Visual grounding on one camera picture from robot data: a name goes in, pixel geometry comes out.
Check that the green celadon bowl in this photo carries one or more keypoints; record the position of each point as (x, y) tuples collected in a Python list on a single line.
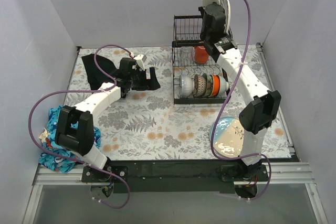
[(205, 77)]

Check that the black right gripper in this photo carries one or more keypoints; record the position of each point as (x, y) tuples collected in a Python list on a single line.
[(210, 35)]

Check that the blue patterned cloth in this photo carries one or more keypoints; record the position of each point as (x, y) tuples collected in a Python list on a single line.
[(47, 139)]

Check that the black cloth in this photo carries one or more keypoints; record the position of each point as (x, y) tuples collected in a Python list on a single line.
[(95, 76)]

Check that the clear faceted glass tumbler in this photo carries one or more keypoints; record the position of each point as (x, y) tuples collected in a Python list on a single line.
[(186, 54)]

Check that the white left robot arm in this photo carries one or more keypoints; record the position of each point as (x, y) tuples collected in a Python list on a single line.
[(75, 127)]

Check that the white bowl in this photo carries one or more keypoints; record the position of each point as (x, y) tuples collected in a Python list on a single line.
[(223, 86)]

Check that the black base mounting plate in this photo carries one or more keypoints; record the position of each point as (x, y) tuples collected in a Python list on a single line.
[(197, 175)]

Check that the light green small bowl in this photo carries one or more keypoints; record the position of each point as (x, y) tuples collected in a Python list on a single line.
[(210, 83)]

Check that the blue patterned dark bowl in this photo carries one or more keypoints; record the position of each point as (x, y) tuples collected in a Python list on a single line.
[(199, 85)]

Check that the orange ceramic mug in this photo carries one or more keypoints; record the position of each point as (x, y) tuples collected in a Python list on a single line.
[(200, 55)]

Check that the cream pink bowl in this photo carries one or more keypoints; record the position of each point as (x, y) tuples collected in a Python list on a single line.
[(187, 85)]

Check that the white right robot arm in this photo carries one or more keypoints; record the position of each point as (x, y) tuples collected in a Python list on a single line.
[(261, 104)]

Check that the orange bowl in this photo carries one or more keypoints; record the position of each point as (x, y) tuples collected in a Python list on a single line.
[(216, 85)]

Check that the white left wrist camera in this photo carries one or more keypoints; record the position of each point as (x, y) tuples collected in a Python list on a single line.
[(140, 60)]

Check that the blue striped white plate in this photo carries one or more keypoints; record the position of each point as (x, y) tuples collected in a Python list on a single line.
[(225, 4)]

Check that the black wire dish rack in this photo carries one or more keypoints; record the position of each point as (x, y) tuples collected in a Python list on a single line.
[(186, 32)]

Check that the beige and blue plate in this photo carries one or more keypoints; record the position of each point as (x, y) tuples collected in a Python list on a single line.
[(229, 137)]

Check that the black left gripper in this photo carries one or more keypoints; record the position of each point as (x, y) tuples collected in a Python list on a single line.
[(148, 78)]

